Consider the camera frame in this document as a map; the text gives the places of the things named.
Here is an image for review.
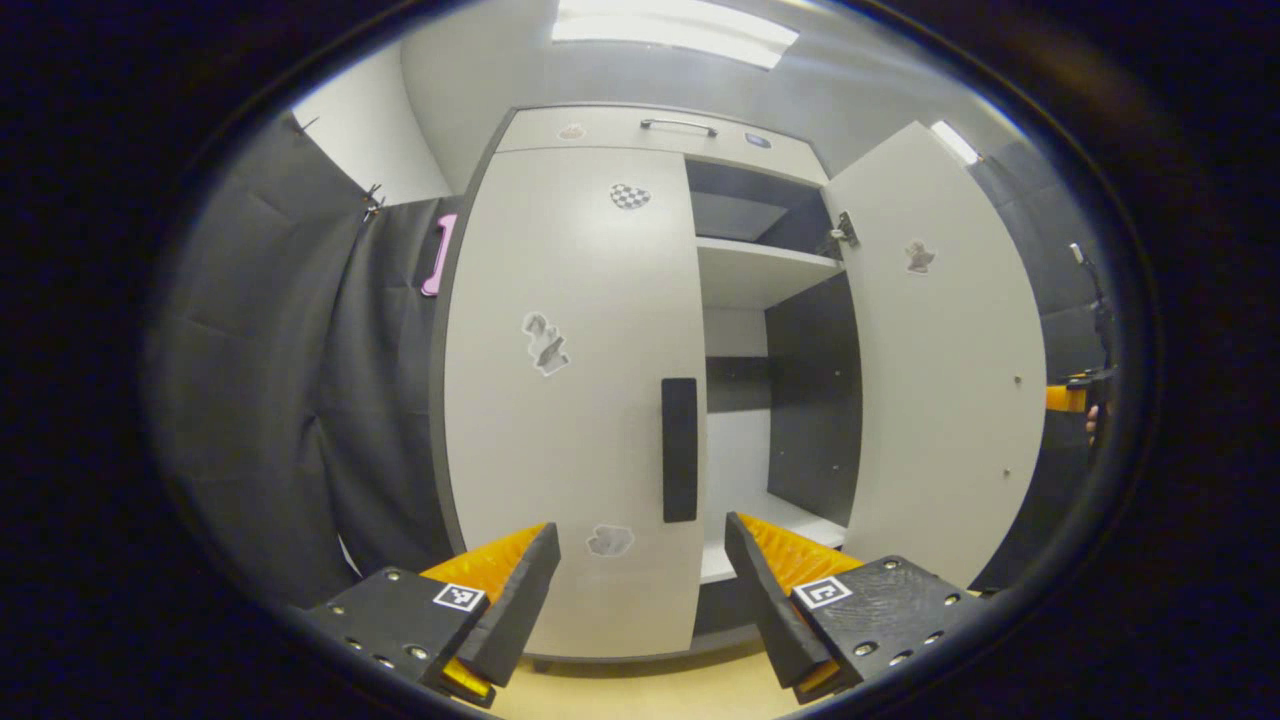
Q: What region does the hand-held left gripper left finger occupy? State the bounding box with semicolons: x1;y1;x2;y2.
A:
300;520;563;709

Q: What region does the black backdrop cloth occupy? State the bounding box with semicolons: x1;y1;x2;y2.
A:
150;110;1116;611

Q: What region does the cabinet door with checkered sticker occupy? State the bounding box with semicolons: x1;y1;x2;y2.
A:
443;148;709;661

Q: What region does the large ceiling light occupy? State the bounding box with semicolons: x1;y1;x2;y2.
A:
552;0;801;71

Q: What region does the white cabinet drawer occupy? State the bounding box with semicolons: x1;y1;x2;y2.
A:
497;105;831;188

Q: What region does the white double-door shoe cabinet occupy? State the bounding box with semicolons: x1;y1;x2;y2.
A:
430;103;866;666

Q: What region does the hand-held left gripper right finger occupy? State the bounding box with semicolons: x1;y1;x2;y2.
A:
724;512;991;706

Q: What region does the small ceiling light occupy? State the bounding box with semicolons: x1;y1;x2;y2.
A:
930;120;981;166

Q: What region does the white cabinet shelf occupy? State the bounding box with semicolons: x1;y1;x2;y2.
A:
695;237;846;311

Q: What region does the black door handle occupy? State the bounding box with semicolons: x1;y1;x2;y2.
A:
661;377;699;524

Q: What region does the cabinet door with keys sticker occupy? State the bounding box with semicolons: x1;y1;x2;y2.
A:
822;122;1049;591

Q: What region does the white cabinet bottom panel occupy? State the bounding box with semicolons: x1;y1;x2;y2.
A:
700;490;846;586

